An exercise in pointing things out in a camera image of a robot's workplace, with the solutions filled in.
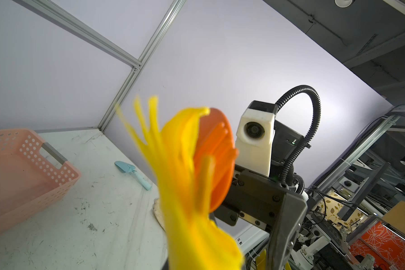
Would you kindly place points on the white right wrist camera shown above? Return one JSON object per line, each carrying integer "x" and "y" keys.
{"x": 254, "y": 137}

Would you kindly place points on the pink plastic basket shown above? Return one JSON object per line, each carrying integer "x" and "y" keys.
{"x": 33, "y": 175}

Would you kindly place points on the orange plastic spoon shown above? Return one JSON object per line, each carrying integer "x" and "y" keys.
{"x": 216, "y": 138}

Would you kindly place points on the yellow paper napkin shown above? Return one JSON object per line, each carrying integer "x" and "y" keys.
{"x": 195, "y": 242}

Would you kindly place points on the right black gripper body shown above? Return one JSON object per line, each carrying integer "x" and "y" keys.
{"x": 253, "y": 198}

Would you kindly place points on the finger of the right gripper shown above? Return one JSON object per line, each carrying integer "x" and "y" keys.
{"x": 289, "y": 216}

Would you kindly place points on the right beige work glove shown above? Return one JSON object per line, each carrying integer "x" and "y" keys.
{"x": 158, "y": 213}

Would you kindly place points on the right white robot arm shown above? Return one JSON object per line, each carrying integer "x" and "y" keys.
{"x": 288, "y": 144}

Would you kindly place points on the light blue garden trowel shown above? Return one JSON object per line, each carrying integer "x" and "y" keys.
{"x": 131, "y": 169}

